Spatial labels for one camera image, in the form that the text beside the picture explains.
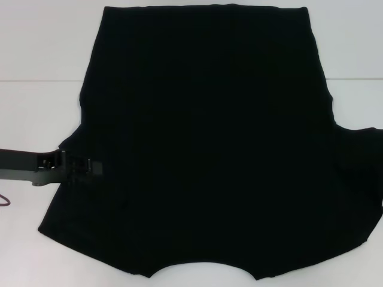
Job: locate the black t-shirt with FREE print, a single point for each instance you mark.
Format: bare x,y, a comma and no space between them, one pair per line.
209,119

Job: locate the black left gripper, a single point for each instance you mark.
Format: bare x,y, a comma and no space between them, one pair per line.
18,163

